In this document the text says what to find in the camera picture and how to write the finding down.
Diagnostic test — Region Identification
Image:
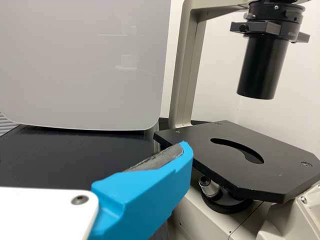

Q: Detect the cream microscope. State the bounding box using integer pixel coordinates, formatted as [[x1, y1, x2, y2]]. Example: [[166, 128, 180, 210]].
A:
[[153, 0, 320, 240]]

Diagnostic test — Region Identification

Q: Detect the white box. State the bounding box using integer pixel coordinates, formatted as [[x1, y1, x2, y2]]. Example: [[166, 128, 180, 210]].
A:
[[0, 0, 172, 132]]

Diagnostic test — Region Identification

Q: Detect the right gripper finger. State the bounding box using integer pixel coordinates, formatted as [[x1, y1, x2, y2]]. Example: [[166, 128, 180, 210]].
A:
[[82, 141, 194, 240]]

